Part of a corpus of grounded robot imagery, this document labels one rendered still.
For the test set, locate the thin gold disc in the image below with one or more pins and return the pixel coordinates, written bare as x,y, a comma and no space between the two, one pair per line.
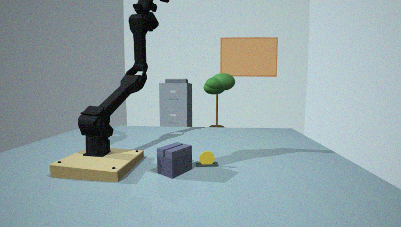
207,158

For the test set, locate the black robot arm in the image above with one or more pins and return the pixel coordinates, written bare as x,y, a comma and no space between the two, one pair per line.
94,121

